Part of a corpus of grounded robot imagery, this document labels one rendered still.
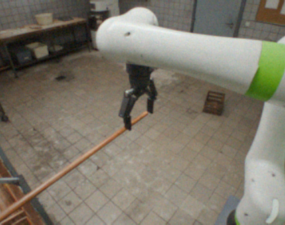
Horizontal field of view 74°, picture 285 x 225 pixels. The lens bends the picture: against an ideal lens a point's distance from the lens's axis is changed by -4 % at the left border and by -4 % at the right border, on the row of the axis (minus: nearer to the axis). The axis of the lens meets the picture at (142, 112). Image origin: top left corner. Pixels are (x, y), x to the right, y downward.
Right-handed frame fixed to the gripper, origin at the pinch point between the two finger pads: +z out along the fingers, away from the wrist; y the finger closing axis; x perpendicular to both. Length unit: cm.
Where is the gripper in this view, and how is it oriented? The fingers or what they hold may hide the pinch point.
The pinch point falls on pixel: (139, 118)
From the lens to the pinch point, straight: 78.5
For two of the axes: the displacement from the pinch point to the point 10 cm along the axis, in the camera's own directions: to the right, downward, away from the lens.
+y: 6.4, -4.6, 6.1
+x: -7.7, -4.0, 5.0
